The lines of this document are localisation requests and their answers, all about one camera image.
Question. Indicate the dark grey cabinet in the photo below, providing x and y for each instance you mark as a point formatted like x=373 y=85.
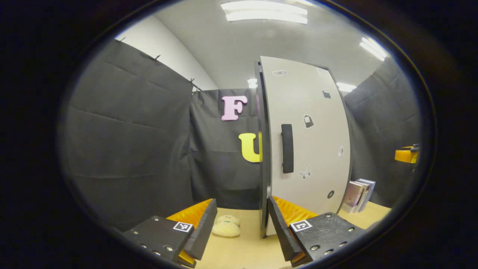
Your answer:
x=263 y=149

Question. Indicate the large ceiling light panel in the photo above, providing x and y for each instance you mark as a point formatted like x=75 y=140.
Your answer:
x=265 y=13

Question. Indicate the cream plush toy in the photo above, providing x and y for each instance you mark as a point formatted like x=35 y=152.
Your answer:
x=226 y=228

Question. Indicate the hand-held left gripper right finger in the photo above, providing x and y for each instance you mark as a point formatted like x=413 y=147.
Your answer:
x=282 y=231

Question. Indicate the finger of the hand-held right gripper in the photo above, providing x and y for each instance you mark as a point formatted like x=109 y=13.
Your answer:
x=404 y=155

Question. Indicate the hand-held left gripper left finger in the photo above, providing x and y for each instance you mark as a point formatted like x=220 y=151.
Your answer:
x=205 y=231

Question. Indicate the small ceiling light panel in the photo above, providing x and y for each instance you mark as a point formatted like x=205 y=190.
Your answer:
x=253 y=83
x=373 y=48
x=345 y=87

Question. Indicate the blue grey spine book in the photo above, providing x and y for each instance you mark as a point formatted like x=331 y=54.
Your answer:
x=371 y=190

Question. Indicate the grey cabinet door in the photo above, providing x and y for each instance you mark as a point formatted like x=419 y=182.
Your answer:
x=317 y=149

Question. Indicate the black backdrop cloth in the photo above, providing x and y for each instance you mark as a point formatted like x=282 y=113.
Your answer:
x=130 y=142

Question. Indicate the white spine book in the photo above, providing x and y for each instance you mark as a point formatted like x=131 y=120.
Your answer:
x=364 y=186

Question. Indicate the beige cover book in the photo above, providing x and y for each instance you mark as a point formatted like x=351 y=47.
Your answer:
x=351 y=196

